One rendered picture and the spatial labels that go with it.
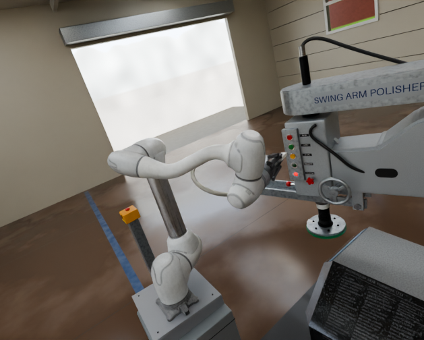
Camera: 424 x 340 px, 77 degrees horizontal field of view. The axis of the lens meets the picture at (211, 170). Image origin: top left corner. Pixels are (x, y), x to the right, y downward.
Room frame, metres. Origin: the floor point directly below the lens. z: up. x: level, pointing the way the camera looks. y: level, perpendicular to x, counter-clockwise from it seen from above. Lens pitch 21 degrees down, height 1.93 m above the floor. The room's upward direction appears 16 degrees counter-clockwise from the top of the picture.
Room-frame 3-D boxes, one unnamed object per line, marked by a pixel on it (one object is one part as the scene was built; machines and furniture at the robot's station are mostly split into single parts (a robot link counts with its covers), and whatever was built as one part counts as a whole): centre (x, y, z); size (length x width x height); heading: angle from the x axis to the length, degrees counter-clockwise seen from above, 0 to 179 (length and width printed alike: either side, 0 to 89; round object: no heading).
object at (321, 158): (1.24, -0.62, 1.36); 0.36 x 0.22 x 0.45; 46
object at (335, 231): (1.29, -0.56, 0.91); 0.22 x 0.22 x 0.04
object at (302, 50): (1.29, -0.56, 1.82); 0.04 x 0.04 x 0.17
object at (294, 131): (1.26, -0.43, 1.41); 0.08 x 0.03 x 0.28; 46
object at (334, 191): (1.12, -0.56, 1.24); 0.15 x 0.10 x 0.15; 46
